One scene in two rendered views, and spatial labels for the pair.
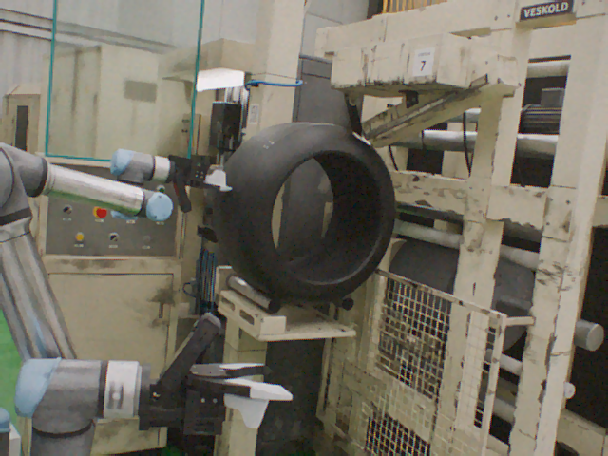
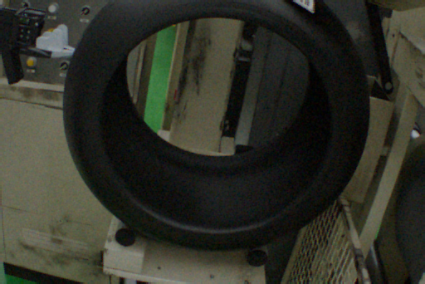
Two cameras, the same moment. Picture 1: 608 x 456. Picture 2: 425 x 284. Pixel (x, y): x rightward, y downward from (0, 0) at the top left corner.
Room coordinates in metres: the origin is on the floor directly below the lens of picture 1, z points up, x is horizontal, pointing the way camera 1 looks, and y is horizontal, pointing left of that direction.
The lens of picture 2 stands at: (1.13, -0.47, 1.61)
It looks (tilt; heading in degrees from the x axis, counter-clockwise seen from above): 26 degrees down; 26
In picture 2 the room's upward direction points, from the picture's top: 11 degrees clockwise
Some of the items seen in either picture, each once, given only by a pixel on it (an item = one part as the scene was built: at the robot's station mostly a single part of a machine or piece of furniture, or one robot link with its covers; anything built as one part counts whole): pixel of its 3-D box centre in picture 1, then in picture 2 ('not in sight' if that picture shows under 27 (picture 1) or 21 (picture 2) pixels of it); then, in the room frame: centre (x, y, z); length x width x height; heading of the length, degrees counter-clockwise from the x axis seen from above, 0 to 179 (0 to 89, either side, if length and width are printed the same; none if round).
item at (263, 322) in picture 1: (250, 311); (132, 217); (2.07, 0.16, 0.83); 0.36 x 0.09 x 0.06; 30
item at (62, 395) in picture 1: (63, 389); not in sight; (0.79, 0.30, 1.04); 0.11 x 0.08 x 0.09; 104
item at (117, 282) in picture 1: (99, 311); (65, 137); (2.53, 0.82, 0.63); 0.56 x 0.41 x 1.27; 120
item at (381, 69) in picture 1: (407, 70); not in sight; (2.18, -0.28, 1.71); 0.61 x 0.25 x 0.15; 30
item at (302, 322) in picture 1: (284, 319); (188, 240); (2.14, 0.04, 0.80); 0.37 x 0.36 x 0.02; 120
